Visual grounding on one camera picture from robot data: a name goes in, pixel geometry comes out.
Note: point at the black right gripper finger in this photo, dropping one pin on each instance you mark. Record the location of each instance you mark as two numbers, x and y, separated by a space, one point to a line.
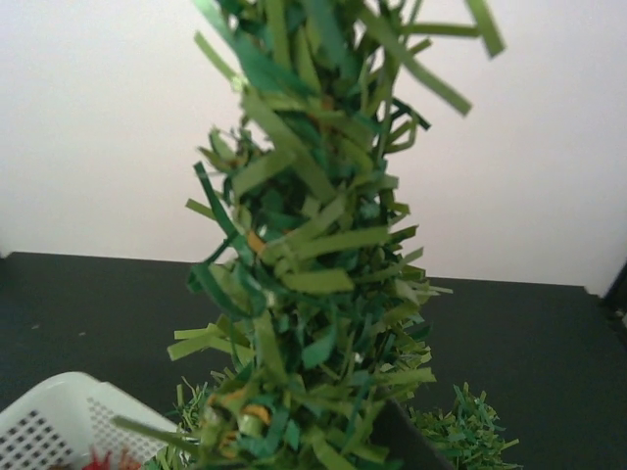
393 429

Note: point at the small green christmas tree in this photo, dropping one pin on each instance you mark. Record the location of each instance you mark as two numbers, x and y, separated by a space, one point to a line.
319 306

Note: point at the white perforated plastic basket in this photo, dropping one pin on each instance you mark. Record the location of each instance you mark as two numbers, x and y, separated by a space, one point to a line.
60 420

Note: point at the red star ornament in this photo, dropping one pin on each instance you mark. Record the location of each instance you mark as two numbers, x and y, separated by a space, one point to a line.
125 461

